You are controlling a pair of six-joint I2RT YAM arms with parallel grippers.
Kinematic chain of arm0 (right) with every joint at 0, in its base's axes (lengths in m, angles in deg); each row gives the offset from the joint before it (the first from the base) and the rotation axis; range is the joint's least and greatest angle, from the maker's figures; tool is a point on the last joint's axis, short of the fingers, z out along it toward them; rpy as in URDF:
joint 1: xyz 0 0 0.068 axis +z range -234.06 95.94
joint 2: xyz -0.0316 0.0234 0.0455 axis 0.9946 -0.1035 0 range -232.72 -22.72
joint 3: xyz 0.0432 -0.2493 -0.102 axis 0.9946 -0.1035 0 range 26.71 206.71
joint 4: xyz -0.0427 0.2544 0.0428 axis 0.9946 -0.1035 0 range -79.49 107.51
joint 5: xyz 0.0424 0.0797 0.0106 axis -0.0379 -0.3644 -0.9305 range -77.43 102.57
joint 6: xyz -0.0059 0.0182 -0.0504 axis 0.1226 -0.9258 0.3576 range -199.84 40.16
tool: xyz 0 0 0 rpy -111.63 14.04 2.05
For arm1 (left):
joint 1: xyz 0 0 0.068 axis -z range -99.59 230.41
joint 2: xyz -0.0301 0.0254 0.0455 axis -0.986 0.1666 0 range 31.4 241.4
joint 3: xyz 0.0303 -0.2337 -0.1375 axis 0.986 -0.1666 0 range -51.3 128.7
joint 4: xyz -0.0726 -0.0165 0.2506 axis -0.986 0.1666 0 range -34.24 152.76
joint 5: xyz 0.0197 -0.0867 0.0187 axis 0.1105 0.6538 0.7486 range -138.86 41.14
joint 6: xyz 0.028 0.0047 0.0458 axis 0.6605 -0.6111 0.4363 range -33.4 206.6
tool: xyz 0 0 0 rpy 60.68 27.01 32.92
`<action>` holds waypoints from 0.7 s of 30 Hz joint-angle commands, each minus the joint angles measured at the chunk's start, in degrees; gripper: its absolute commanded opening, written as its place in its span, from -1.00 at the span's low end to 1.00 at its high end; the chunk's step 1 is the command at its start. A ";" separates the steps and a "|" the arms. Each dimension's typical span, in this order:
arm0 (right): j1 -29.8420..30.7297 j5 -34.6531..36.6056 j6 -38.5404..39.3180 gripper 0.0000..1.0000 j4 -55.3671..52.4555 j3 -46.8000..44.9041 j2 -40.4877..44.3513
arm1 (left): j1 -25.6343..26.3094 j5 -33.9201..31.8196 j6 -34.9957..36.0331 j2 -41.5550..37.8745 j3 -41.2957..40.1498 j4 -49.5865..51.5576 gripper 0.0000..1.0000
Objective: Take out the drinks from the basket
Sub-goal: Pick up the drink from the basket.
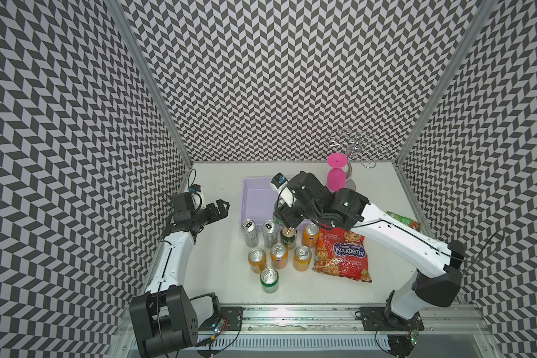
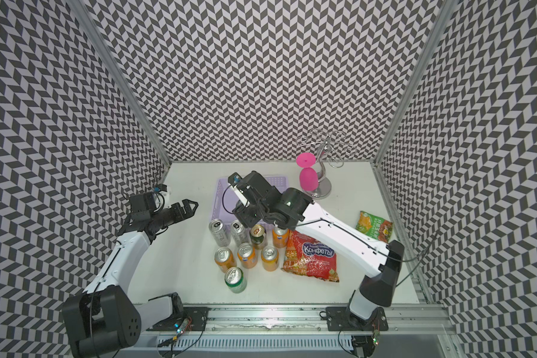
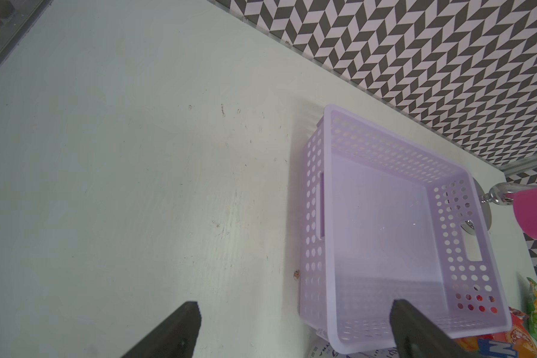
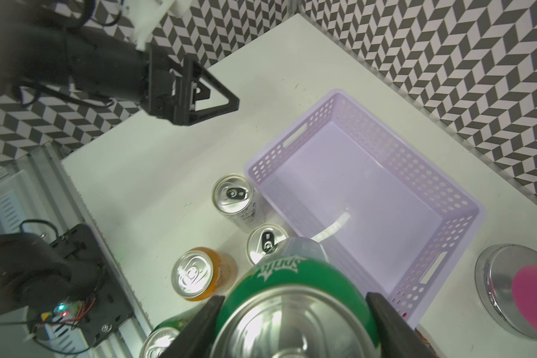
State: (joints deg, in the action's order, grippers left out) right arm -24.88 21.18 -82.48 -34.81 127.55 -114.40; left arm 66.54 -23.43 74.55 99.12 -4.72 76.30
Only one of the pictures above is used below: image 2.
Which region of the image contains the dark green gold-top can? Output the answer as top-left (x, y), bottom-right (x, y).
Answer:
top-left (249, 224), bottom-right (267, 250)

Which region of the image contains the silver can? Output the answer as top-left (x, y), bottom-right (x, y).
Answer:
top-left (208, 219), bottom-right (231, 247)
top-left (230, 220), bottom-right (249, 247)

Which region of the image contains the orange can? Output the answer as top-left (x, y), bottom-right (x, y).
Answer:
top-left (237, 243), bottom-right (257, 269)
top-left (214, 247), bottom-right (237, 273)
top-left (272, 226), bottom-right (290, 249)
top-left (261, 246), bottom-right (279, 271)

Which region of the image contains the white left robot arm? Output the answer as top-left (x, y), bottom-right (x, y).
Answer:
top-left (61, 186), bottom-right (198, 357)

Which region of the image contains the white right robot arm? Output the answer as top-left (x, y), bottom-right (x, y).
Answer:
top-left (228, 171), bottom-right (404, 322)

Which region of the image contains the pink plastic wine glass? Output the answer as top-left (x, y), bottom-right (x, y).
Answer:
top-left (296, 152), bottom-right (319, 192)

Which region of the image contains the red candy bag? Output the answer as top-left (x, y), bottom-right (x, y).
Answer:
top-left (282, 231), bottom-right (340, 283)

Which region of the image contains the chrome glass holder stand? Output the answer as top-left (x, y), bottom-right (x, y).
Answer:
top-left (298, 130), bottom-right (345, 200)

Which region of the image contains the green snack packet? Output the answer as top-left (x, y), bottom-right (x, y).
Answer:
top-left (356, 211), bottom-right (393, 243)

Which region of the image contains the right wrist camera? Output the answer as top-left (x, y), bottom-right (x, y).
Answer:
top-left (228, 172), bottom-right (249, 206)

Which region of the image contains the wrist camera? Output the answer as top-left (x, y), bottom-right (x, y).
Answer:
top-left (153, 183), bottom-right (169, 201)
top-left (228, 172), bottom-right (249, 206)

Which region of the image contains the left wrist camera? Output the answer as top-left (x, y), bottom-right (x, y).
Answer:
top-left (153, 183), bottom-right (169, 201)

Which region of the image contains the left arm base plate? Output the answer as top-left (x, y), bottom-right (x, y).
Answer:
top-left (151, 292), bottom-right (210, 332)

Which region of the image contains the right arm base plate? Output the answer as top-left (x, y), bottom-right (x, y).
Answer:
top-left (321, 306), bottom-right (389, 332)

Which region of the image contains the aluminium front rail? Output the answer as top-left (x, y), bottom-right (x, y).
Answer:
top-left (89, 303), bottom-right (448, 354)

